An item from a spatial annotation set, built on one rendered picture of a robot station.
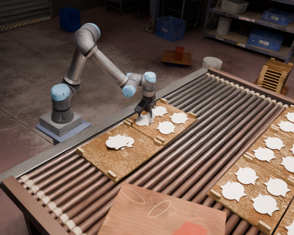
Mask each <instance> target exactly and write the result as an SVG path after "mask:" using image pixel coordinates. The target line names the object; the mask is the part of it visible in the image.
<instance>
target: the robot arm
mask: <svg viewBox="0 0 294 235"><path fill-rule="evenodd" d="M99 38H100V30H99V28H98V27H97V26H96V25H95V24H93V23H86V24H84V25H83V26H82V27H81V28H80V29H79V30H77V31H76V32H75V34H74V37H73V40H74V44H75V46H76V50H75V53H74V55H73V58H72V61H71V64H70V67H69V70H68V73H67V74H65V75H64V77H63V80H62V82H61V84H58V85H55V86H53V87H52V89H51V98H52V106H53V111H52V114H51V120H52V121H53V122H54V123H56V124H67V123H69V122H71V121H72V120H73V119H74V113H73V110H72V108H71V105H70V100H71V99H72V97H73V96H74V95H75V93H76V92H77V91H78V90H79V88H80V82H81V80H80V76H81V74H82V71H83V68H84V66H85V63H86V60H87V58H89V59H90V60H91V61H93V62H94V63H95V64H96V65H97V66H98V67H99V68H100V69H101V70H102V71H103V72H104V73H105V74H106V75H108V76H109V77H110V78H111V79H112V80H113V81H114V82H115V83H116V84H117V85H118V86H119V87H120V88H121V89H122V93H123V95H124V96H126V97H132V96H133V95H134V94H135V92H136V89H137V87H138V86H143V98H142V100H141V101H140V102H139V103H138V105H137V106H136V107H135V109H134V111H135V112H136V113H138V117H139V116H140V114H141V112H143V110H144V111H146V112H148V114H147V116H148V118H149V122H150V124H152V122H153V119H154V118H155V114H153V112H152V109H155V108H156V106H155V107H154V105H156V101H154V99H155V93H154V91H155V82H156V74H155V73H154V72H146V73H145V74H144V75H141V74H135V73H127V74H126V76H125V75H124V74H123V73H122V72H121V71H120V70H119V69H118V68H117V67H116V66H115V65H114V64H113V63H112V62H111V61H110V60H109V59H108V58H107V57H106V56H105V55H104V54H103V53H102V52H101V51H100V50H99V49H98V48H97V45H96V42H97V40H98V39H99Z"/></svg>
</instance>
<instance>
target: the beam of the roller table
mask: <svg viewBox="0 0 294 235"><path fill-rule="evenodd" d="M207 71H208V69H206V68H201V69H199V70H197V71H195V72H193V73H191V74H189V75H187V76H186V77H184V78H182V79H180V80H178V81H176V82H174V83H172V84H170V85H169V86H167V87H165V88H163V89H161V90H159V91H157V92H155V96H156V97H155V100H154V101H156V102H157V101H158V100H160V99H161V98H164V97H165V96H167V95H169V94H171V93H173V92H174V91H176V90H178V89H180V88H181V87H183V86H185V85H187V84H188V83H190V82H192V81H194V80H196V79H198V78H199V77H201V76H203V75H204V74H206V73H207ZM140 101H141V100H140ZM140 101H138V102H136V103H134V104H132V105H130V106H128V107H127V108H125V109H123V110H121V111H119V112H117V113H115V114H113V115H111V116H109V117H108V118H106V119H104V120H102V121H100V122H98V123H96V124H94V125H92V126H91V127H89V128H87V129H85V130H83V131H81V132H79V133H77V134H75V135H74V136H72V137H70V138H68V139H66V140H64V141H62V142H60V143H58V144H57V145H55V146H53V147H51V148H49V149H47V150H45V151H43V152H41V153H39V154H37V155H35V156H33V157H31V158H30V159H28V160H26V161H24V162H22V163H20V164H18V165H16V166H14V167H13V168H11V169H9V170H7V171H5V172H3V173H1V174H0V188H1V189H2V190H3V191H4V188H3V185H2V182H1V181H2V180H4V179H6V178H8V177H9V176H11V175H12V176H14V177H15V178H16V179H19V178H20V177H21V176H23V175H26V174H28V173H30V172H31V171H33V170H35V169H37V168H39V167H41V166H42V165H44V164H46V163H48V162H50V161H51V160H53V159H55V158H57V157H58V156H60V155H62V154H64V153H66V152H67V151H69V150H71V149H73V148H74V147H76V146H78V145H80V144H81V143H83V142H85V141H87V140H89V139H91V138H92V137H94V136H96V135H98V134H99V133H101V132H103V131H105V130H107V129H108V128H110V127H112V126H114V125H115V124H117V123H119V122H121V121H123V120H124V119H126V118H128V117H130V116H131V115H133V114H135V113H136V112H135V111H134V109H135V107H136V106H137V105H138V103H139V102H140ZM4 192H5V191H4Z"/></svg>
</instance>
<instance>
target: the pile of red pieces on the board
mask: <svg viewBox="0 0 294 235"><path fill-rule="evenodd" d="M172 235H207V229H203V226H201V225H197V224H194V223H191V222H188V221H185V224H182V227H181V228H180V227H179V228H178V231H177V230H175V231H174V233H172Z"/></svg>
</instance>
